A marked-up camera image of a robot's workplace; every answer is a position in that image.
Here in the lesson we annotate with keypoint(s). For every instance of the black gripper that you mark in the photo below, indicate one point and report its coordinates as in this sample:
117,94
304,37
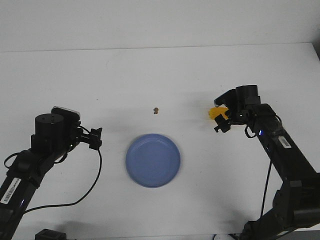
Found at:
58,133
240,99

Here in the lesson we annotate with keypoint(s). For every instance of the yellow corn cob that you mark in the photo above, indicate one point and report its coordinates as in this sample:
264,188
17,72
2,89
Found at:
216,111

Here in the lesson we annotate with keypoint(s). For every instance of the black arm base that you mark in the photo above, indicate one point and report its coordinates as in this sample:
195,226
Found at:
48,234

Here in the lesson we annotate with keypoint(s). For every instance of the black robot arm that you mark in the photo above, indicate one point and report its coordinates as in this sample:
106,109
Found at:
296,204
23,178

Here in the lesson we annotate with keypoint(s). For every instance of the blue round plate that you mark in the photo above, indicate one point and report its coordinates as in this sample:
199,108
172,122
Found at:
152,160

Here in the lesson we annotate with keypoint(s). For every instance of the small brown crumb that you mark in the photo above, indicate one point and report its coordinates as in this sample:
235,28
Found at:
155,110

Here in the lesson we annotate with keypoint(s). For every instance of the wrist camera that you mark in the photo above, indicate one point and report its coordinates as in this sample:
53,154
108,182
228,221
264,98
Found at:
68,114
228,99

